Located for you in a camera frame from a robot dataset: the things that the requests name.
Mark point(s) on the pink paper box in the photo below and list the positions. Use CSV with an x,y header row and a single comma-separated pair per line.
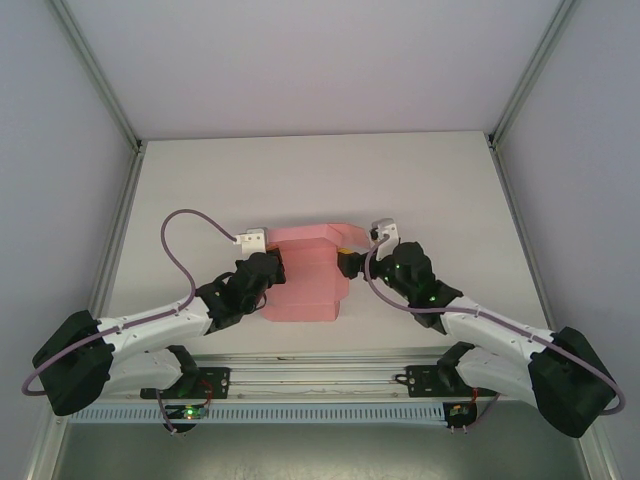
x,y
305,280

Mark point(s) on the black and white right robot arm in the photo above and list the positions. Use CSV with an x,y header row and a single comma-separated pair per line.
x,y
500,335

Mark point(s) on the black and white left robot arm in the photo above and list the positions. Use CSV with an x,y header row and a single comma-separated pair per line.
x,y
150,320

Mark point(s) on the small circuit board green light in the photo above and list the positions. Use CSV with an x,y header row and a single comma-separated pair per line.
x,y
189,412

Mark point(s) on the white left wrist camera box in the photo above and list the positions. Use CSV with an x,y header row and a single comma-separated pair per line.
x,y
252,241

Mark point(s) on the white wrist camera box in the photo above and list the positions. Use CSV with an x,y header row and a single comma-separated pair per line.
x,y
386,232
252,241

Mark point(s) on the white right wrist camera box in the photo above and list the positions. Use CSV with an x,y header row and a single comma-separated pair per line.
x,y
386,232

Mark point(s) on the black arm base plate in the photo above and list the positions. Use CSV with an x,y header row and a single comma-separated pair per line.
x,y
215,380
425,382

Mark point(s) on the aluminium mounting rail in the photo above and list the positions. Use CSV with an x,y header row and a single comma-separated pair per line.
x,y
320,375

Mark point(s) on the aluminium frame post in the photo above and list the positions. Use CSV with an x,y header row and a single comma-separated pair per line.
x,y
530,75
95,75

